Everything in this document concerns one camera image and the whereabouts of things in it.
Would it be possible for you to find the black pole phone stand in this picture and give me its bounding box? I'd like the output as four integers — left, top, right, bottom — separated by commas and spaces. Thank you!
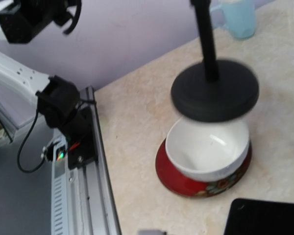
171, 0, 259, 123

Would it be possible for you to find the silver-edged black smartphone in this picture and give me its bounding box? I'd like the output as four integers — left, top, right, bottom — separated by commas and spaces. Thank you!
224, 198, 294, 235

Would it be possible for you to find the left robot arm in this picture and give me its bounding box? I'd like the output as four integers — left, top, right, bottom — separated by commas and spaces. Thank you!
0, 0, 84, 141

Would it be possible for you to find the white ceramic bowl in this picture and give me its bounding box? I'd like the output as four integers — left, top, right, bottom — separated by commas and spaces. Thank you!
165, 118, 250, 182

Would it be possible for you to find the red floral plate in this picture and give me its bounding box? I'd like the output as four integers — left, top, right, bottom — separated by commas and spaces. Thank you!
155, 141, 252, 198

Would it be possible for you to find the light blue mug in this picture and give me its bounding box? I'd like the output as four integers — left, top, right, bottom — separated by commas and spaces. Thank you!
210, 0, 257, 40

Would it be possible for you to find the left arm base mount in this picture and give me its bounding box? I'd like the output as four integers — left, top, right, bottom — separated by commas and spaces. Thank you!
36, 76, 98, 170

